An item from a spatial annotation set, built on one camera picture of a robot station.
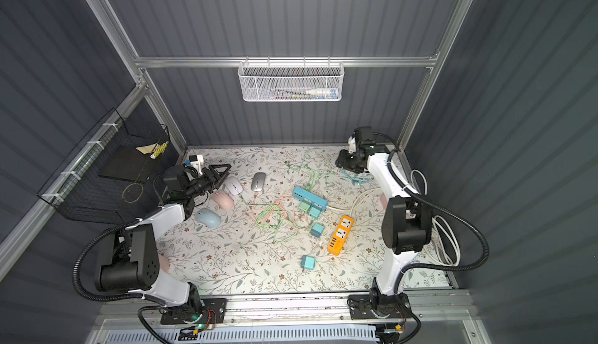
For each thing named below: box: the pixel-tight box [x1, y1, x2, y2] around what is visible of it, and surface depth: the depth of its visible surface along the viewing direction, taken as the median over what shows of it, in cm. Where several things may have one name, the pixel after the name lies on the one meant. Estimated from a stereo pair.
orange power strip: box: [327, 215, 355, 257], surface depth 88 cm
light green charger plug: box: [299, 197, 312, 213], surface depth 98 cm
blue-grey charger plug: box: [309, 222, 325, 239], surface depth 92 cm
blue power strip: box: [292, 186, 329, 211], surface depth 98 cm
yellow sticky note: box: [135, 142, 158, 155], surface depth 83 cm
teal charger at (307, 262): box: [299, 255, 316, 271], surface depth 83 cm
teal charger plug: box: [308, 203, 323, 218], surface depth 96 cm
